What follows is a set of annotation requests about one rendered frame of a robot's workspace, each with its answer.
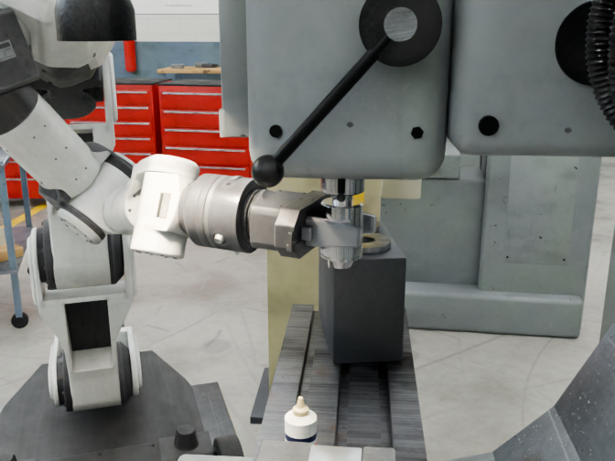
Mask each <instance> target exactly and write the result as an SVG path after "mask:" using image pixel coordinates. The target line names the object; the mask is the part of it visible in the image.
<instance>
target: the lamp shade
mask: <svg viewBox="0 0 615 461"><path fill-rule="evenodd" d="M54 13H55V22H56V31H57V41H132V40H137V38H136V25H135V9H134V6H133V4H132V1H131V0H57V1H56V5H55V9H54Z"/></svg>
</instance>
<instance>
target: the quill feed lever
mask: <svg viewBox="0 0 615 461"><path fill-rule="evenodd" d="M441 30H442V14H441V10H440V7H439V4H438V2H437V0H366V1H365V3H364V5H363V7H362V9H361V14H360V19H359V32H360V37H361V42H362V44H363V45H364V47H365V48H366V50H367V51H366V52H365V53H364V54H363V56H362V57H361V58H360V59H359V60H358V61H357V62H356V63H355V65H354V66H353V67H352V68H351V69H350V70H349V71H348V72H347V74H346V75H345V76H344V77H343V78H342V79H341V80H340V81H339V83H338V84H337V85H336V86H335V87H334V88H333V89H332V90H331V92H330V93H329V94H328V95H327V96H326V97H325V98H324V99H323V101H322V102H321V103H320V104H319V105H318V106H317V107H316V108H315V110H314V111H313V112H312V113H311V114H310V115H309V116H308V117H307V119H306V120H305V121H304V122H303V123H302V124H301V125H299V126H298V128H297V129H296V130H295V131H294V132H293V133H292V134H291V136H290V137H289V138H288V139H287V140H286V141H285V142H284V143H283V145H282V146H281V147H280V148H279V149H278V150H277V151H276V152H275V154H274V155H261V156H259V157H258V158H257V159H256V160H255V161H254V163H253V165H252V171H251V172H252V177H253V179H254V181H255V182H256V184H258V185H259V186H261V187H264V188H272V187H274V186H276V185H277V184H279V183H280V181H281V180H282V178H283V176H284V166H283V164H284V163H285V161H286V160H287V159H288V158H289V157H290V156H291V155H292V154H293V153H294V152H295V151H296V150H297V149H298V147H299V146H300V145H301V144H302V143H303V142H304V141H305V140H306V139H307V138H308V136H309V135H310V134H311V133H312V132H313V131H314V130H315V129H316V128H317V126H318V125H319V124H320V123H321V122H322V121H323V120H324V119H325V118H326V116H327V115H328V114H329V113H330V112H331V111H332V110H333V109H334V108H335V106H336V105H337V104H338V103H339V102H340V101H341V100H342V99H343V97H344V96H345V95H346V94H347V93H348V92H349V91H350V90H351V89H352V87H353V86H354V85H355V84H356V83H357V82H358V81H359V80H360V79H361V77H362V76H363V75H364V74H365V73H366V72H367V71H368V70H369V69H370V68H371V66H372V65H373V64H374V63H375V62H376V61H377V60H378V61H380V62H381V63H383V64H385V65H388V66H393V67H406V66H410V65H413V64H416V63H417V62H419V61H421V60H422V59H424V58H425V57H426V56H427V55H429V54H430V52H431V51H432V50H433V49H434V47H435V46H436V44H437V42H438V40H439V38H440V35H441Z"/></svg>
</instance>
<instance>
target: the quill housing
mask: <svg viewBox="0 0 615 461"><path fill-rule="evenodd" d="M365 1H366V0H245V3H246V42H247V80H248V118H249V151H250V156H251V159H252V161H253V162H254V161H255V160H256V159H257V158H258V157H259V156H261V155H274V154H275V152H276V151H277V150H278V149H279V148H280V147H281V146H282V145H283V143H284V142H285V141H286V140H287V139H288V138H289V137H290V136H291V134H292V133H293V132H294V131H295V130H296V129H297V128H298V126H299V125H301V124H302V123H303V122H304V121H305V120H306V119H307V117H308V116H309V115H310V114H311V113H312V112H313V111H314V110H315V108H316V107H317V106H318V105H319V104H320V103H321V102H322V101H323V99H324V98H325V97H326V96H327V95H328V94H329V93H330V92H331V90H332V89H333V88H334V87H335V86H336V85H337V84H338V83H339V81H340V80H341V79H342V78H343V77H344V76H345V75H346V74H347V72H348V71H349V70H350V69H351V68H352V67H353V66H354V65H355V63H356V62H357V61H358V60H359V59H360V58H361V57H362V56H363V54H364V53H365V52H366V51H367V50H366V48H365V47H364V45H363V44H362V42H361V37H360V32H359V19H360V14H361V9H362V7H363V5H364V3H365ZM437 2H438V4H439V7H440V10H441V14H442V30H441V35H440V38H439V40H438V42H437V44H436V46H435V47H434V49H433V50H432V51H431V52H430V54H429V55H427V56H426V57H425V58H424V59H422V60H421V61H419V62H417V63H416V64H413V65H410V66H406V67H393V66H388V65H385V64H383V63H381V62H380V61H378V60H377V61H376V62H375V63H374V64H373V65H372V66H371V68H370V69H369V70H368V71H367V72H366V73H365V74H364V75H363V76H362V77H361V79H360V80H359V81H358V82H357V83H356V84H355V85H354V86H353V87H352V89H351V90H350V91H349V92H348V93H347V94H346V95H345V96H344V97H343V99H342V100H341V101H340V102H339V103H338V104H337V105H336V106H335V108H334V109H333V110H332V111H331V112H330V113H329V114H328V115H327V116H326V118H325V119H324V120H323V121H322V122H321V123H320V124H319V125H318V126H317V128H316V129H315V130H314V131H313V132H312V133H311V134H310V135H309V136H308V137H307V139H306V140H305V141H304V142H303V143H302V144H301V145H300V146H299V147H298V149H297V150H296V151H295V152H294V153H293V154H292V155H291V156H290V157H289V158H288V159H287V160H286V161H285V163H284V164H283V166H284V176H283V177H293V178H347V179H401V180H418V179H423V178H427V177H430V176H432V175H433V174H434V173H436V172H437V171H438V170H439V168H440V166H441V165H442V163H443V161H444V156H445V153H446V140H447V124H448V93H449V76H450V61H451V44H452V28H453V12H454V0H437Z"/></svg>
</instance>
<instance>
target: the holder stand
mask: <svg viewBox="0 0 615 461"><path fill-rule="evenodd" d="M405 278H406V257H405V255H404V254H403V252H402V251H401V250H400V248H399V247H398V245H397V244H396V243H395V241H394V239H393V238H392V237H391V235H390V234H389V232H388V231H387V230H386V228H385V227H384V226H383V224H382V223H381V222H380V221H376V232H375V233H374V234H363V237H362V257H361V258H360V259H359V260H357V261H354V262H353V263H352V265H351V267H350V268H347V269H337V268H334V267H332V266H331V264H330V262H329V261H328V260H325V259H323V258H322V257H321V256H320V247H318V312H319V316H320V319H321V323H322V326H323V329H324V333H325V336H326V340H327V343H328V346H329V353H330V356H331V359H332V362H333V363H334V364H339V363H360V362H380V361H400V360H402V358H403V341H404V319H405Z"/></svg>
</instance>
